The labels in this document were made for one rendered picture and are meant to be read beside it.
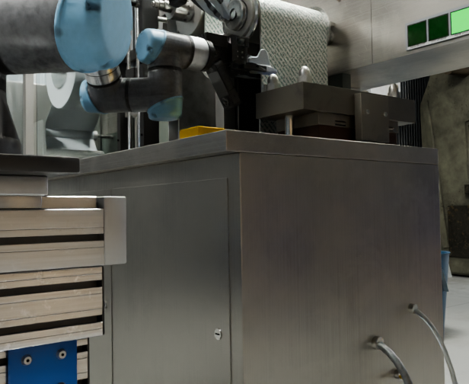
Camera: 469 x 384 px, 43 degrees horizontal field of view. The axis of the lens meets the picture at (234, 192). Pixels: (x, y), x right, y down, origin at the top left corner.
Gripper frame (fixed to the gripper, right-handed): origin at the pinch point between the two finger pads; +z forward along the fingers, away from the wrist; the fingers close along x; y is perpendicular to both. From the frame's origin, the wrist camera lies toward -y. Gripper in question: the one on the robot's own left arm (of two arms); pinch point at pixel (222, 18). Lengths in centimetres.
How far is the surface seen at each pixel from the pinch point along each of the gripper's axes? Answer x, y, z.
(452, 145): 250, 341, 376
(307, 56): -8.2, 7.5, 21.8
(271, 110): -17.5, -19.8, 16.8
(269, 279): -34, -58, 28
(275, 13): -8.2, 7.5, 7.4
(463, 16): -45, 19, 31
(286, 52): -8.2, 2.5, 16.3
